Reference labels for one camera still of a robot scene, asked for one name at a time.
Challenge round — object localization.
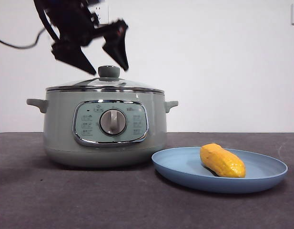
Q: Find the pale green electric steamer pot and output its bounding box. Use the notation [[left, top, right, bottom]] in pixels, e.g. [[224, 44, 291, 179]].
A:
[[26, 89, 179, 169]]

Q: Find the white wall power socket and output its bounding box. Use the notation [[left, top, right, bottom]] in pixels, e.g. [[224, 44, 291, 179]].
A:
[[93, 4, 109, 26]]

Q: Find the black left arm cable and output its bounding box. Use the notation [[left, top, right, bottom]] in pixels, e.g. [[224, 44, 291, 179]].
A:
[[0, 26, 47, 50]]

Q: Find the yellow corn cob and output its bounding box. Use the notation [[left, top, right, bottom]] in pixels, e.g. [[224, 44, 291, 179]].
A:
[[200, 143, 246, 178]]

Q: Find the glass lid with green knob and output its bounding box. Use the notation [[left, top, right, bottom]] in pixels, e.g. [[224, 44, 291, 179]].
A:
[[46, 65, 165, 93]]

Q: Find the round blue plate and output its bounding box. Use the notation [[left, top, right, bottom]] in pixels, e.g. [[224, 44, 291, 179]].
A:
[[151, 146, 289, 194]]

